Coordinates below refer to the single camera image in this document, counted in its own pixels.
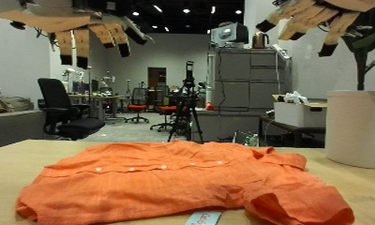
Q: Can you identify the white round plant pot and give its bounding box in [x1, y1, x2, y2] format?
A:
[325, 90, 375, 170]

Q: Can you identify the long office desk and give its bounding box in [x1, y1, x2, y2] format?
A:
[68, 93, 131, 121]

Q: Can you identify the grey metal cabinet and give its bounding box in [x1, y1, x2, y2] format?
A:
[213, 47, 292, 113]

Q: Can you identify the orange seat mesh office chair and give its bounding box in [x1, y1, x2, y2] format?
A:
[148, 83, 180, 132]
[124, 87, 151, 125]

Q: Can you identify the orange button shirt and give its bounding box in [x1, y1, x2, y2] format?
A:
[15, 140, 356, 225]

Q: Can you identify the black hanging cable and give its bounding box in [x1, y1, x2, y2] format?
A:
[216, 46, 228, 109]

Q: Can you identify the black office chair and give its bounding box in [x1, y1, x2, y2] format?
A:
[36, 78, 107, 141]

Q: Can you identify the low grey counter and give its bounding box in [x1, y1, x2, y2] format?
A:
[191, 108, 264, 144]

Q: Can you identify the white crumpled plastic bag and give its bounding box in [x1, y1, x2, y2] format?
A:
[284, 90, 309, 105]

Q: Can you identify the white storage box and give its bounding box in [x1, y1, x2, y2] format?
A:
[272, 100, 328, 128]

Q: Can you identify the black camera tripod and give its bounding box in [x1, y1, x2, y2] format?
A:
[167, 60, 205, 144]

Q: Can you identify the green leafy plant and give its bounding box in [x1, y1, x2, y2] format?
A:
[341, 6, 375, 92]

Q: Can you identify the white power strip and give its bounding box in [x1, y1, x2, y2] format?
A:
[271, 43, 292, 60]

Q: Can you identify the brown door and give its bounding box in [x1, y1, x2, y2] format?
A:
[148, 67, 168, 90]

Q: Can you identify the brown cushion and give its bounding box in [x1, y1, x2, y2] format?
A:
[0, 96, 33, 114]

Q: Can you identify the grey box device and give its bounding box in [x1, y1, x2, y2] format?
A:
[209, 22, 249, 49]

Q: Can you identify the black side table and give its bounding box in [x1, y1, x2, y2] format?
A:
[260, 114, 327, 148]

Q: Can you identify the copper kettle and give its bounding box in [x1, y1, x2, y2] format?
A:
[251, 31, 271, 50]

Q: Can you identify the grey sofa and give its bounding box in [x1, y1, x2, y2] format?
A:
[0, 109, 47, 150]

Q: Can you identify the white paper clothing tag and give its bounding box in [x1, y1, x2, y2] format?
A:
[184, 210, 223, 225]

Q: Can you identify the small white background robot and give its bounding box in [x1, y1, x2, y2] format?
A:
[61, 67, 87, 93]

